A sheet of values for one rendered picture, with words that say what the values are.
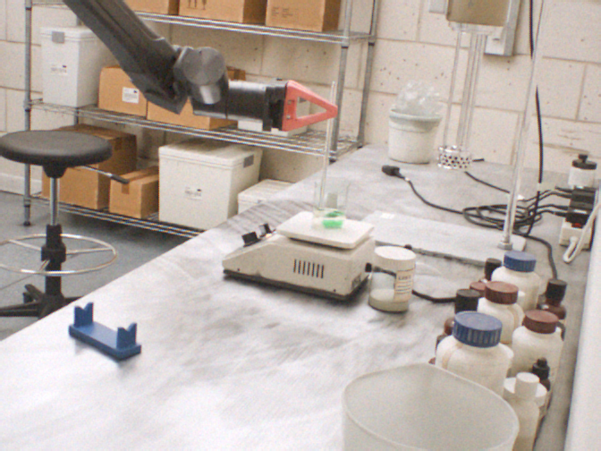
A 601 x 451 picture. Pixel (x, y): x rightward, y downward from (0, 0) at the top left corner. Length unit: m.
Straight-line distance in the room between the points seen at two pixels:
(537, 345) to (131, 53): 0.64
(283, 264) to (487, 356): 0.46
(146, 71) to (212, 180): 2.36
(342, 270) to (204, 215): 2.42
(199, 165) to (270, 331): 2.48
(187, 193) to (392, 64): 1.00
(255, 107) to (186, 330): 0.33
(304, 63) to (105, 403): 2.95
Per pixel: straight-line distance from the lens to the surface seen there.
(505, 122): 3.59
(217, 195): 3.56
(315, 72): 3.75
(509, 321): 1.04
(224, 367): 1.01
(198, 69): 1.17
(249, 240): 1.29
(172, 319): 1.13
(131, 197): 3.75
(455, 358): 0.86
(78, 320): 1.08
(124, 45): 1.18
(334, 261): 1.22
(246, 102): 1.22
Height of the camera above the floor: 1.19
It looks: 16 degrees down
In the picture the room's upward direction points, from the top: 6 degrees clockwise
